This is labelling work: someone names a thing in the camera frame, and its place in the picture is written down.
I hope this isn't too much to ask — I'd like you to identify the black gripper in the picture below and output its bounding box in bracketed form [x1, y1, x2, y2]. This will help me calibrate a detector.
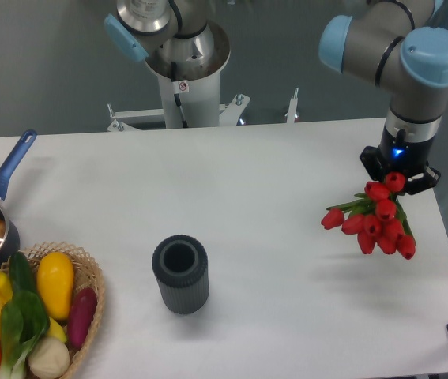
[360, 128, 441, 195]

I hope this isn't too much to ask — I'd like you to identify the red tulip bouquet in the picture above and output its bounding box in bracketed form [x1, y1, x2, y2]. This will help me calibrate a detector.
[321, 171, 416, 260]

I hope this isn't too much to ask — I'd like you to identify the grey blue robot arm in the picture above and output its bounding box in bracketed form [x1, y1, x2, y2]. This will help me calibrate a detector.
[104, 1, 448, 195]

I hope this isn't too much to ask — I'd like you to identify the dark grey ribbed vase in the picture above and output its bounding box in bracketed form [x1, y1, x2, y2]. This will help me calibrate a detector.
[152, 235, 209, 315]

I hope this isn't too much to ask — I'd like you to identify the purple eggplant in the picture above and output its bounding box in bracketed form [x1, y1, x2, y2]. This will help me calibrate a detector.
[67, 287, 97, 349]

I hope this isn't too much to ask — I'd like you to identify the yellow squash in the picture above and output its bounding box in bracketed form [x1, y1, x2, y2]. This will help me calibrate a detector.
[36, 251, 74, 321]

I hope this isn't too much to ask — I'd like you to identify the yellow banana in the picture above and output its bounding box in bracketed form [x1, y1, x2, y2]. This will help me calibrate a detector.
[46, 317, 68, 343]

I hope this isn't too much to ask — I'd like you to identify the beige garlic bulb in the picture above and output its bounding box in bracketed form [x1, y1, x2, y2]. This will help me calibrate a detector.
[28, 337, 70, 379]

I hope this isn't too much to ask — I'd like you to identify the green bok choy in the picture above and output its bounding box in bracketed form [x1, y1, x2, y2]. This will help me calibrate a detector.
[0, 252, 49, 378]

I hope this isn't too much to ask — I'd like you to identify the small yellow gourd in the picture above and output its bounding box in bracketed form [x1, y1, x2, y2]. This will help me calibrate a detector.
[0, 269, 13, 302]

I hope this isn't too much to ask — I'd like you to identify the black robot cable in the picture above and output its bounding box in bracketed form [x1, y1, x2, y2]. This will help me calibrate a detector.
[170, 62, 190, 129]

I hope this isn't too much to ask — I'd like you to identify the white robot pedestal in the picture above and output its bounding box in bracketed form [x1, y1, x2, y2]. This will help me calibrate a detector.
[104, 15, 250, 129]

